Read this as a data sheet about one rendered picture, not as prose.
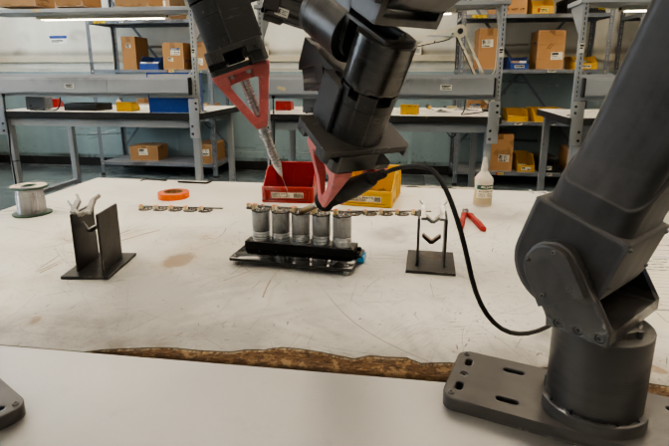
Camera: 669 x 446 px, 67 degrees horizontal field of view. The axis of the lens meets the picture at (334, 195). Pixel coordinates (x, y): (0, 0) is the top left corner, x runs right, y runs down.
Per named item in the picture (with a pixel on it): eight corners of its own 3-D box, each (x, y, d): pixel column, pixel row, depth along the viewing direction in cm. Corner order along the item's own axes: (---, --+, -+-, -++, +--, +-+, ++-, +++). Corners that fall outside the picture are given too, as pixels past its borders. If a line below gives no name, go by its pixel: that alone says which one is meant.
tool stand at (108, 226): (76, 299, 64) (36, 248, 55) (101, 236, 70) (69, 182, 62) (121, 299, 63) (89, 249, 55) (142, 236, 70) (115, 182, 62)
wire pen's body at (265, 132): (271, 166, 64) (238, 83, 61) (283, 161, 64) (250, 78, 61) (272, 168, 62) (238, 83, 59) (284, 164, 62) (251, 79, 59)
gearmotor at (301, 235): (307, 252, 66) (307, 214, 65) (289, 250, 66) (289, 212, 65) (313, 245, 68) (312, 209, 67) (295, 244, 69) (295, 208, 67)
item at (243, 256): (361, 257, 67) (362, 249, 67) (350, 277, 60) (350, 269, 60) (251, 247, 71) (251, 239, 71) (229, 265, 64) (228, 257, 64)
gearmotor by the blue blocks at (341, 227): (348, 255, 64) (348, 217, 63) (331, 254, 65) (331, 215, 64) (352, 249, 67) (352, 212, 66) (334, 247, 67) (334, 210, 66)
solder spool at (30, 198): (4, 215, 87) (-1, 186, 86) (39, 207, 92) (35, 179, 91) (26, 220, 84) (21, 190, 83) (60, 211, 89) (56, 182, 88)
